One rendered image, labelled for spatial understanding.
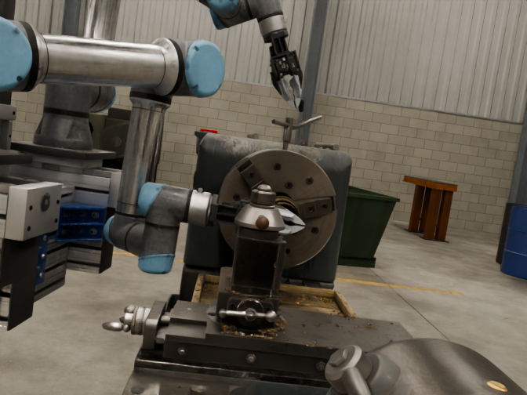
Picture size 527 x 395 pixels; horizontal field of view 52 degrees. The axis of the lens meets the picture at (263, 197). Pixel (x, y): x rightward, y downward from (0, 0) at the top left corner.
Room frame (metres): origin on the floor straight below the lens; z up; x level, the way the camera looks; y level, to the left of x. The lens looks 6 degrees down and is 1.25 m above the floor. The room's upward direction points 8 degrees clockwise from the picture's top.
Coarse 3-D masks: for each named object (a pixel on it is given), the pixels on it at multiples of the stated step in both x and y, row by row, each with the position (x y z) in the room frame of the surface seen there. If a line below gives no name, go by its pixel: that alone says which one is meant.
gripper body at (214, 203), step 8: (216, 200) 1.16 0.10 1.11; (248, 200) 1.20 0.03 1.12; (216, 208) 1.13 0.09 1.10; (224, 208) 1.16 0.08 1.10; (232, 208) 1.16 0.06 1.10; (240, 208) 1.14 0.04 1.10; (216, 216) 1.16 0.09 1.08; (224, 216) 1.16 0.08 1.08; (232, 216) 1.14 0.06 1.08; (208, 224) 1.16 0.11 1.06; (232, 224) 1.13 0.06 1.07
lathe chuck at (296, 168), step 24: (264, 168) 1.40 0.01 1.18; (288, 168) 1.40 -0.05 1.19; (312, 168) 1.41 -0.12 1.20; (240, 192) 1.40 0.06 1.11; (288, 192) 1.40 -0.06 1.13; (312, 192) 1.41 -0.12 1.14; (336, 216) 1.42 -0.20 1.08; (288, 240) 1.41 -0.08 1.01; (312, 240) 1.41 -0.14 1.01; (288, 264) 1.41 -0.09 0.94
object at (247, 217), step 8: (248, 208) 0.81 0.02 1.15; (256, 208) 0.81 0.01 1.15; (264, 208) 0.81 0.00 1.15; (240, 216) 0.81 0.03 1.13; (248, 216) 0.80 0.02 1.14; (256, 216) 0.80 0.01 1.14; (272, 216) 0.81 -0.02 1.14; (280, 216) 0.82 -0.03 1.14; (240, 224) 0.80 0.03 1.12; (248, 224) 0.80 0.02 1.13; (272, 224) 0.80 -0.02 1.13; (280, 224) 0.81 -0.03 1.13
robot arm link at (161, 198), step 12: (144, 192) 1.14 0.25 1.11; (156, 192) 1.15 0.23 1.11; (168, 192) 1.15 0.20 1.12; (180, 192) 1.16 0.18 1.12; (192, 192) 1.20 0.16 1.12; (144, 204) 1.14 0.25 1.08; (156, 204) 1.14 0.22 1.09; (168, 204) 1.14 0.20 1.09; (180, 204) 1.14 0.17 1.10; (144, 216) 1.17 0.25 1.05; (156, 216) 1.14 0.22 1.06; (168, 216) 1.14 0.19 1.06; (180, 216) 1.15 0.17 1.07
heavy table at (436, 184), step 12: (408, 180) 10.52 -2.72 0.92; (420, 180) 9.87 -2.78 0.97; (432, 180) 9.76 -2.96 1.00; (420, 192) 10.05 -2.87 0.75; (432, 192) 9.33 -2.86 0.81; (444, 192) 9.33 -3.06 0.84; (420, 204) 10.05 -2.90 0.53; (432, 204) 9.26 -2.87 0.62; (444, 204) 9.28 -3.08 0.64; (432, 216) 9.26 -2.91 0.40; (444, 216) 9.28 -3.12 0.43; (420, 228) 10.09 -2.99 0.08; (432, 228) 9.27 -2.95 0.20; (444, 228) 9.28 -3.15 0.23; (432, 240) 9.21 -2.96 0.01; (444, 240) 9.29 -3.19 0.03
